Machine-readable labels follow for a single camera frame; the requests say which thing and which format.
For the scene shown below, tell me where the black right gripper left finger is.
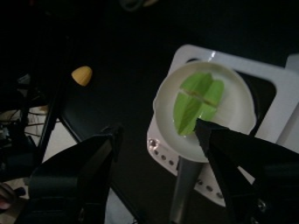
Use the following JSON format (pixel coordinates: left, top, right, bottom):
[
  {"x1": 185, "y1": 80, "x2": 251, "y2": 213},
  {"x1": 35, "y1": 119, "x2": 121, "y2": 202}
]
[{"x1": 15, "y1": 124, "x2": 124, "y2": 224}]

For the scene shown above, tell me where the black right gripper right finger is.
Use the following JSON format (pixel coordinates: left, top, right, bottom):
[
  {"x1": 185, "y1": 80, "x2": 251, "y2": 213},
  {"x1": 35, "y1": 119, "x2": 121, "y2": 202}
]
[{"x1": 193, "y1": 117, "x2": 299, "y2": 224}]

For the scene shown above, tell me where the white toy frying pan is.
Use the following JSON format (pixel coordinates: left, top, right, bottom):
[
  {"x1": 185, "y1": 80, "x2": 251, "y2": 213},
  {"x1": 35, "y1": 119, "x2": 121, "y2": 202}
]
[{"x1": 152, "y1": 60, "x2": 257, "y2": 224}]

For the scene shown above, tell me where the green toy lettuce leaf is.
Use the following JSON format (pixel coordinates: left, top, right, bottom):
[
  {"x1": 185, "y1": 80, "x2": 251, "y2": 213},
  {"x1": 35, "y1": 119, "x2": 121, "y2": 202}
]
[{"x1": 172, "y1": 72, "x2": 225, "y2": 137}]

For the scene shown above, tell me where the white toy stove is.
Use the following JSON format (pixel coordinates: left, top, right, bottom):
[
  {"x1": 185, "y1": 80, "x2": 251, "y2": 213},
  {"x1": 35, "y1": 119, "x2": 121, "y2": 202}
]
[{"x1": 145, "y1": 43, "x2": 299, "y2": 208}]

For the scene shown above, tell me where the yellow toy lemon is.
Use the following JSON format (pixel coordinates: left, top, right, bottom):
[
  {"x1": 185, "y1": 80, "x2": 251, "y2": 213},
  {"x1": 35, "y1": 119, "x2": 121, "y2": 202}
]
[{"x1": 69, "y1": 66, "x2": 93, "y2": 88}]

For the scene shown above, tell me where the black table frame leg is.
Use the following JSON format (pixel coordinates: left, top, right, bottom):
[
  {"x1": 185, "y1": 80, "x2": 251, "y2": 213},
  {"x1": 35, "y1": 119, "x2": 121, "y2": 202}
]
[{"x1": 35, "y1": 84, "x2": 65, "y2": 165}]

